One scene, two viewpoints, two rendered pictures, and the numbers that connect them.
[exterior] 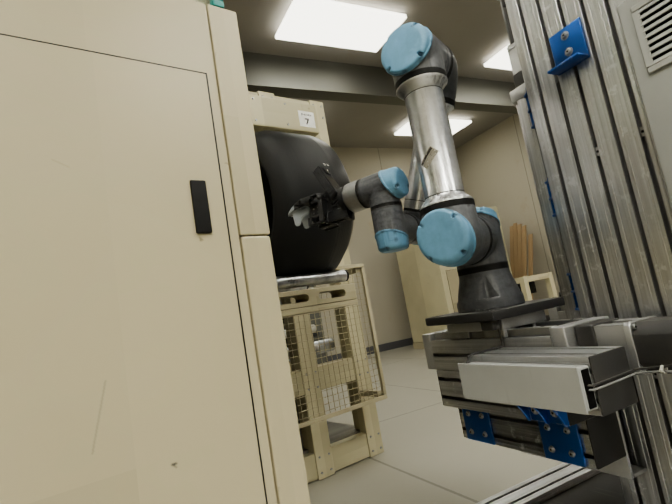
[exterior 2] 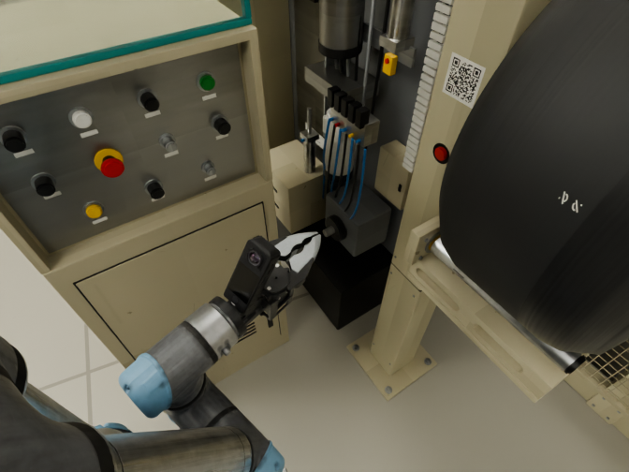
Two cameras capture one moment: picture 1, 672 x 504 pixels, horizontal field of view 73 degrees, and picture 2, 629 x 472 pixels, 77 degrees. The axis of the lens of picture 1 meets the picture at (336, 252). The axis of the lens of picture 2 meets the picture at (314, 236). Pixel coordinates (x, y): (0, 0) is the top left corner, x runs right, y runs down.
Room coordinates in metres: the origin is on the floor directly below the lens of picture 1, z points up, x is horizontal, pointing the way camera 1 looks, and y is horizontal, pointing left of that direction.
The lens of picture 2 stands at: (1.27, -0.34, 1.56)
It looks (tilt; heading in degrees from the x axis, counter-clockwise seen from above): 49 degrees down; 95
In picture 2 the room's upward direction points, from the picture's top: straight up
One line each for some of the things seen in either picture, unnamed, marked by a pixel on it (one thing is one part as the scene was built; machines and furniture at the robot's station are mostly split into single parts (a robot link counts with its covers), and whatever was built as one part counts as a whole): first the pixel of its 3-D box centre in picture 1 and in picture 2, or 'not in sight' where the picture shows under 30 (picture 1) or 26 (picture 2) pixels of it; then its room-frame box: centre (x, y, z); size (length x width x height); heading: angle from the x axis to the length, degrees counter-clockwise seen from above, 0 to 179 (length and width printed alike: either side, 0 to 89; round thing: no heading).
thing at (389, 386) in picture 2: not in sight; (391, 354); (1.53, 0.40, 0.01); 0.27 x 0.27 x 0.02; 38
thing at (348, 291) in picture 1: (309, 298); (484, 311); (1.59, 0.12, 0.84); 0.36 x 0.09 x 0.06; 128
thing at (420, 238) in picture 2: not in sight; (474, 213); (1.60, 0.35, 0.90); 0.40 x 0.03 x 0.10; 38
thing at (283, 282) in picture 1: (307, 279); (496, 295); (1.60, 0.12, 0.90); 0.35 x 0.05 x 0.05; 128
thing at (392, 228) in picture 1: (393, 228); (194, 402); (1.07, -0.15, 0.94); 0.11 x 0.08 x 0.11; 143
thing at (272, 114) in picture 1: (250, 122); not in sight; (2.02, 0.29, 1.71); 0.61 x 0.25 x 0.15; 128
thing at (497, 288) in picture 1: (486, 286); not in sight; (1.07, -0.34, 0.77); 0.15 x 0.15 x 0.10
